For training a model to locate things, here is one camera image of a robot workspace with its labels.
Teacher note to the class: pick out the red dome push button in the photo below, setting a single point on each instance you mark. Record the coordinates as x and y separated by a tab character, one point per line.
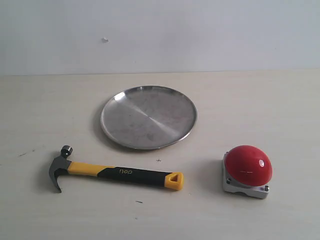
247	170

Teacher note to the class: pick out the round stainless steel plate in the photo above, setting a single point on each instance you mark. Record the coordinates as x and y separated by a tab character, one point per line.
148	117

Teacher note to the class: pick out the yellow black claw hammer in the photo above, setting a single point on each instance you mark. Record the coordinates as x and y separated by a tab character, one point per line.
61	165

